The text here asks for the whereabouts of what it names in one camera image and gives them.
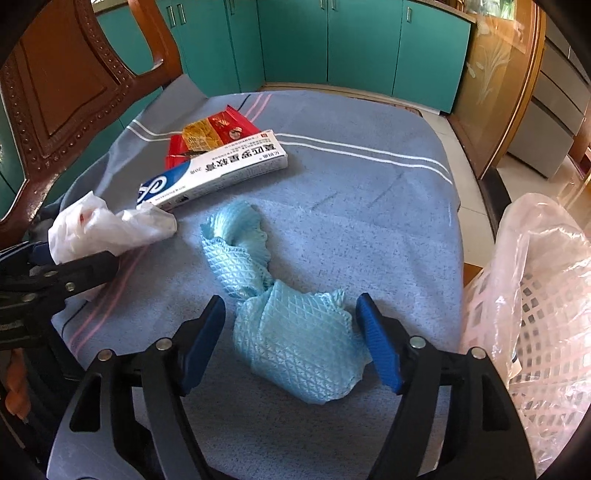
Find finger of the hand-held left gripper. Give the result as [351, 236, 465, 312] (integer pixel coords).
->
[27, 252, 122, 302]
[0, 242, 52, 278]

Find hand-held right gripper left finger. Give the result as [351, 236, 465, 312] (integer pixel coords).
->
[44, 294, 227, 480]

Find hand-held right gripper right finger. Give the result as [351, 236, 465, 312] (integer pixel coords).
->
[355, 292, 539, 480]

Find white plastic bag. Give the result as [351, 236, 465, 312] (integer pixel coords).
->
[47, 190, 179, 267]

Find light blue cloth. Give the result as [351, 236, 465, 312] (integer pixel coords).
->
[199, 199, 373, 406]

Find white mesh basket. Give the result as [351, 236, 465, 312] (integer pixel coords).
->
[462, 262, 591, 472]

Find person's left hand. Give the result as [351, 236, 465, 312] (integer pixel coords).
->
[4, 348, 29, 417]

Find blue striped blanket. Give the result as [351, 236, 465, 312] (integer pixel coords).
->
[28, 74, 465, 480]

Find carved wooden chair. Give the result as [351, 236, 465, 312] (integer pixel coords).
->
[0, 0, 186, 241]

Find white blue medicine box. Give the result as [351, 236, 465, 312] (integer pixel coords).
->
[136, 130, 290, 211]

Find red snack packet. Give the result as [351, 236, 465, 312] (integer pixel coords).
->
[165, 105, 262, 172]

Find wooden glass partition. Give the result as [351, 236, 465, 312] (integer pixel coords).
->
[450, 0, 548, 182]

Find teal kitchen cabinets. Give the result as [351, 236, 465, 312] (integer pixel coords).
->
[0, 0, 472, 217]

